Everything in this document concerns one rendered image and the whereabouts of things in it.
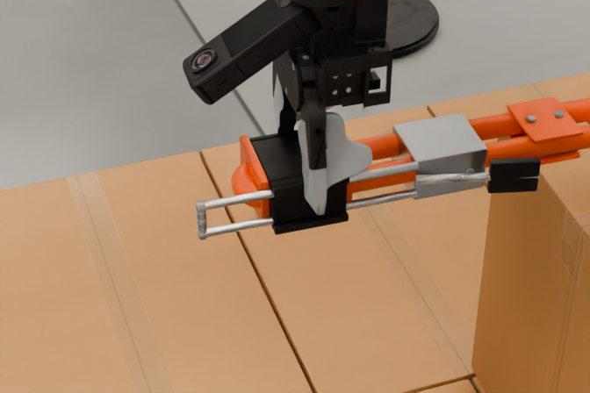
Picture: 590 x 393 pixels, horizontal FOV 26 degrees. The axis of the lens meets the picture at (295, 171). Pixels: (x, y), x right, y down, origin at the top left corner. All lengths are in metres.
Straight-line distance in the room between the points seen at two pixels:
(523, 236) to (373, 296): 0.40
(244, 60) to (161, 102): 2.14
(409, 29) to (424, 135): 2.23
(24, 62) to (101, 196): 1.41
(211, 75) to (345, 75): 0.11
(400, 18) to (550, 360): 2.08
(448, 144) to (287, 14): 0.22
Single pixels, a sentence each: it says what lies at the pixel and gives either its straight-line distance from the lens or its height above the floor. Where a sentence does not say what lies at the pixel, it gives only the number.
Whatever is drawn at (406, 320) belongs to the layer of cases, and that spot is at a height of 0.54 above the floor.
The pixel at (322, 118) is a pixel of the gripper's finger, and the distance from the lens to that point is 1.04.
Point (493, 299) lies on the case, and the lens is 1.58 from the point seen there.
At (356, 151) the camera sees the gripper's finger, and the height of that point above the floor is 1.13.
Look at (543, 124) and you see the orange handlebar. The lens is 1.20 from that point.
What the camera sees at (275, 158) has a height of 1.10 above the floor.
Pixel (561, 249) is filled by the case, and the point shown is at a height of 0.89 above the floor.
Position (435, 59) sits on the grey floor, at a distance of 3.33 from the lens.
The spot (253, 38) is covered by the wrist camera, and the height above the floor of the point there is 1.24.
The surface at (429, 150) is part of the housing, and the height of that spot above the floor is 1.09.
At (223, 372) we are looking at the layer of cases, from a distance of 1.70.
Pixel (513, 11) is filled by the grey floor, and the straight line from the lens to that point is 3.57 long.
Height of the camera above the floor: 1.77
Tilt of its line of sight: 37 degrees down
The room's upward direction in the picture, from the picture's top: straight up
